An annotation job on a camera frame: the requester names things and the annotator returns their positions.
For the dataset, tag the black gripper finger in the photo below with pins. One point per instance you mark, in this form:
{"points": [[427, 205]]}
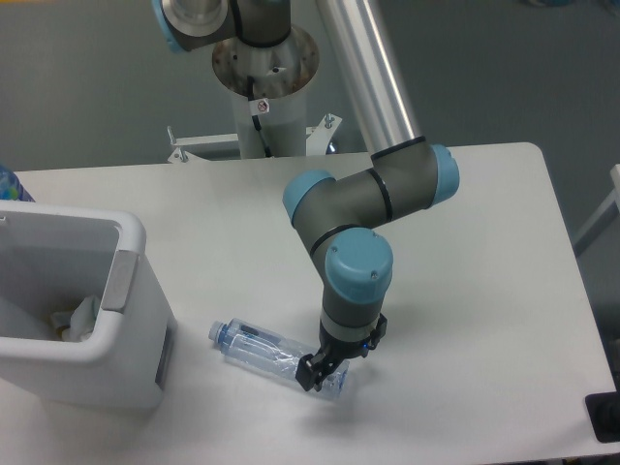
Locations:
{"points": [[375, 336], [313, 369]]}

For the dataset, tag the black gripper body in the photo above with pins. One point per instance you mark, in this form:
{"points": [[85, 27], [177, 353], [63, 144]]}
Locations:
{"points": [[342, 341]]}

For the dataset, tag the clear plastic water bottle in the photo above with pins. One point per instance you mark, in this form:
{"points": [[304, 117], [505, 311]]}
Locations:
{"points": [[272, 355]]}

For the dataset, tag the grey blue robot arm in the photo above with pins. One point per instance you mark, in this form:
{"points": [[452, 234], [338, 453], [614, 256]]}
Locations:
{"points": [[336, 219]]}

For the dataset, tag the crumpled trash inside can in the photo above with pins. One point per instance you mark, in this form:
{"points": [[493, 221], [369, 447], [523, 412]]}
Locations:
{"points": [[77, 325]]}

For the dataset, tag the white plastic trash can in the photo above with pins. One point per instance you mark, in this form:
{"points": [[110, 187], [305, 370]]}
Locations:
{"points": [[52, 258]]}

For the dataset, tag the black clamp at table edge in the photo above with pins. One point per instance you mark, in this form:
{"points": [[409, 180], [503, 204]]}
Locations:
{"points": [[603, 411]]}

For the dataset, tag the blue patterned object left edge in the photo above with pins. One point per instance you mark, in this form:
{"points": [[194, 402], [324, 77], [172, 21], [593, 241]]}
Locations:
{"points": [[11, 189]]}

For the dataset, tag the white pedestal base bracket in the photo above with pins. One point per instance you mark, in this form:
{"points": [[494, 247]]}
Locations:
{"points": [[258, 141]]}

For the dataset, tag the white frame at right edge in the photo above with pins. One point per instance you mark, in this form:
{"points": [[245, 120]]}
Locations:
{"points": [[602, 217]]}

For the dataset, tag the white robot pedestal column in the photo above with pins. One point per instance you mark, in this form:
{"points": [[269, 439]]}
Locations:
{"points": [[270, 82]]}

